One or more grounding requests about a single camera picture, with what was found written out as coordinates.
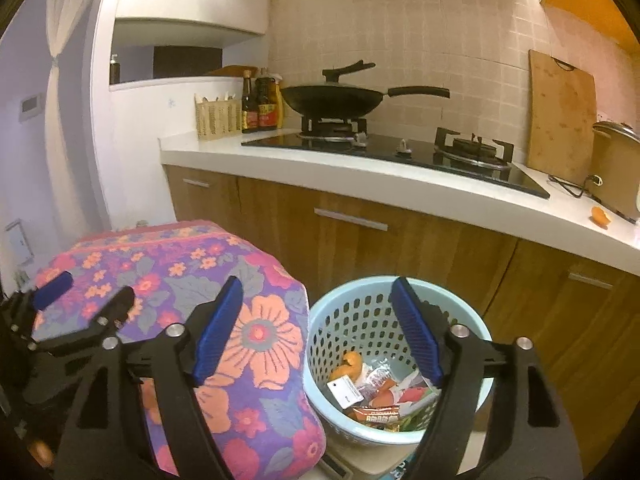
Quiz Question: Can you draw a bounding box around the orange snack wrapper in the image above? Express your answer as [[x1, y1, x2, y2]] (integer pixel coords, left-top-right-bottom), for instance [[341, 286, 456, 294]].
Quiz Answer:
[[346, 405, 400, 432]]

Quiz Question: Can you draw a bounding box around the orange peel piece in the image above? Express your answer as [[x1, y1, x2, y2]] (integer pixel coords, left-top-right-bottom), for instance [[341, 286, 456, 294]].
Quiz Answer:
[[329, 351, 363, 382]]

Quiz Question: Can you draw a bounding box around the wooden kitchen cabinet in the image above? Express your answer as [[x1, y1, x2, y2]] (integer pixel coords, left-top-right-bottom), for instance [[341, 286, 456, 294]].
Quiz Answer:
[[165, 166, 639, 469]]

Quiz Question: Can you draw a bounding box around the white paper tag trash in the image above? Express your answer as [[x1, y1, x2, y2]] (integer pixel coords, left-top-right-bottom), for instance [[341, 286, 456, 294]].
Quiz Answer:
[[326, 375, 363, 410]]

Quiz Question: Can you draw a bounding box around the light blue trash basket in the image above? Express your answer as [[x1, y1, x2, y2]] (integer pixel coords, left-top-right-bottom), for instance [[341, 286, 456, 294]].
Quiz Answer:
[[301, 275, 497, 449]]

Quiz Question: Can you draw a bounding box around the white countertop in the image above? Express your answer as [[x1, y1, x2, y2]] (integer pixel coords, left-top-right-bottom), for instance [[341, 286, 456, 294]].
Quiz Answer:
[[158, 131, 639, 274]]

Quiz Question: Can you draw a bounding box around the woven utensil basket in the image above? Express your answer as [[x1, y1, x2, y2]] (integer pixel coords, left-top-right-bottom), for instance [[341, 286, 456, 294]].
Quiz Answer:
[[194, 94, 242, 141]]

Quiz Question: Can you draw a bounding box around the small orange peel on counter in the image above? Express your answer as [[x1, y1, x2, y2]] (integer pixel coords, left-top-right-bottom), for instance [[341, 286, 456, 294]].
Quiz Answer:
[[590, 207, 611, 230]]

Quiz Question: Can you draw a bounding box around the dark sauce bottle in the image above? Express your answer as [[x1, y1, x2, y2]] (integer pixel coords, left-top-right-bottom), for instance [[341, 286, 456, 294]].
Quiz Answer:
[[255, 67, 278, 130], [241, 70, 258, 133]]

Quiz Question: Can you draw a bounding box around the beige rice cooker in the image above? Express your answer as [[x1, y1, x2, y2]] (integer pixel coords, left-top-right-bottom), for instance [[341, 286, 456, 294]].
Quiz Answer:
[[590, 122, 640, 222]]

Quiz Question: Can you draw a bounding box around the black gas stove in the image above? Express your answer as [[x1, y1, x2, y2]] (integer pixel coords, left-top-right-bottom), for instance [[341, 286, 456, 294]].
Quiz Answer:
[[242, 127, 550, 200]]

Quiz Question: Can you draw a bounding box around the white curtain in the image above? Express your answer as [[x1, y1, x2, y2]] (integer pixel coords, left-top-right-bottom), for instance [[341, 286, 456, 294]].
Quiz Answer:
[[43, 0, 94, 241]]

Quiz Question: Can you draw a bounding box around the black wok pan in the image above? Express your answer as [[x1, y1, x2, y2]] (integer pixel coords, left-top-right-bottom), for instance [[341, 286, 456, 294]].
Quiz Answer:
[[281, 84, 450, 119]]

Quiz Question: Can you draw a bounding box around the wooden cutting board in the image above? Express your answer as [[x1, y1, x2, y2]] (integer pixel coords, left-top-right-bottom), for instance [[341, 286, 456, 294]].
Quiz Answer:
[[526, 50, 597, 184]]

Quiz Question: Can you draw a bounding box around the wall switch panel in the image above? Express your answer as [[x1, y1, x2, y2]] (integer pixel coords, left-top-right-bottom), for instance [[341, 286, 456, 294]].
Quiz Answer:
[[18, 93, 44, 122]]

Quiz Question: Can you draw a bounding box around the black power cable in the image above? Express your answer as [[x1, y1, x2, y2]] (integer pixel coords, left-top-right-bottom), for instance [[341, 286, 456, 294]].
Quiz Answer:
[[546, 173, 604, 201]]

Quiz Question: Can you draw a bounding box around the black pan lid handle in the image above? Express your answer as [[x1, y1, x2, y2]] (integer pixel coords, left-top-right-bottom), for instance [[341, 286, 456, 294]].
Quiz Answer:
[[322, 60, 376, 84]]

